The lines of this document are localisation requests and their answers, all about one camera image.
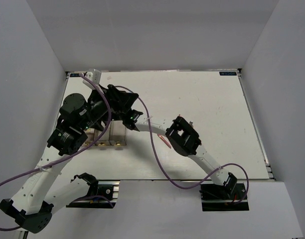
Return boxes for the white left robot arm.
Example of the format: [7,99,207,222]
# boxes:
[0,87,113,234]

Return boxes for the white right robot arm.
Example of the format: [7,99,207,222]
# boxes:
[108,85,238,200]

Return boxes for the left clear organizer bin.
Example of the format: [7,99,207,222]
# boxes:
[82,128,97,146]

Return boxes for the clear organizer bin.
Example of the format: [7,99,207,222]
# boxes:
[94,126,112,146]
[82,128,97,146]
[109,120,127,146]

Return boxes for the middle clear organizer bin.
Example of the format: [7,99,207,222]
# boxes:
[94,126,112,146]

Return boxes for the right clear organizer bin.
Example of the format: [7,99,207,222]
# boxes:
[109,120,127,146]

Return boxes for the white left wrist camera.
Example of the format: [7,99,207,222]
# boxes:
[83,68,102,90]

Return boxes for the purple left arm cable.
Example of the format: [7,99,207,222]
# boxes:
[0,74,116,231]

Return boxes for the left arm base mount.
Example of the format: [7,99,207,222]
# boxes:
[66,181,120,209]

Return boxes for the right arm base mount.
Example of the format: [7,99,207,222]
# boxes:
[199,183,249,212]

